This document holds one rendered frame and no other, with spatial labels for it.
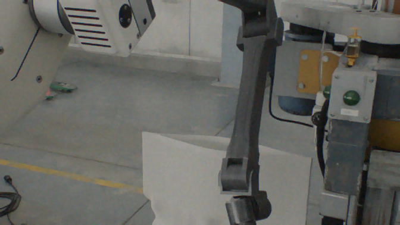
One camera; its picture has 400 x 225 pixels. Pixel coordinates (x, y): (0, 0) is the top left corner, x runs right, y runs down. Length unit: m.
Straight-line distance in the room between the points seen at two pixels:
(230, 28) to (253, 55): 4.86
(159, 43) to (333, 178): 6.01
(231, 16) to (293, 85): 4.61
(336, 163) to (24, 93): 0.61
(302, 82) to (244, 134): 0.37
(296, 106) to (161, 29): 5.54
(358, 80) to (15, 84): 0.59
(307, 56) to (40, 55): 0.77
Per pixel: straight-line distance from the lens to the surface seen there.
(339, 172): 0.98
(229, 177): 0.99
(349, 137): 0.95
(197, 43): 6.62
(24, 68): 0.77
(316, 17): 1.21
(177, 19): 6.70
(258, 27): 1.13
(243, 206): 0.99
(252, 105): 1.03
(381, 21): 1.02
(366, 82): 0.87
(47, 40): 0.80
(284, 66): 1.34
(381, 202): 1.56
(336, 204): 1.00
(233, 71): 6.02
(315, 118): 1.15
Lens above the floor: 1.51
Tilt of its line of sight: 18 degrees down
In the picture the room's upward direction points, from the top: 2 degrees clockwise
